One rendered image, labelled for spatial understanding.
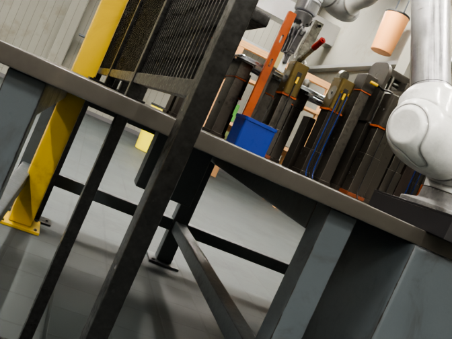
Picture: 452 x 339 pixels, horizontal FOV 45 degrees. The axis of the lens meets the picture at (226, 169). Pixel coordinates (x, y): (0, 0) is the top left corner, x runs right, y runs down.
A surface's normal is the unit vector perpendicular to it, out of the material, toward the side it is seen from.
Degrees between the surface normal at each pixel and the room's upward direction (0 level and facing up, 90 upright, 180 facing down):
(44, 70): 90
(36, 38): 90
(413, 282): 90
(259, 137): 90
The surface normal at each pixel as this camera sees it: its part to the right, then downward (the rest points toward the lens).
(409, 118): -0.74, -0.16
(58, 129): 0.29, 0.18
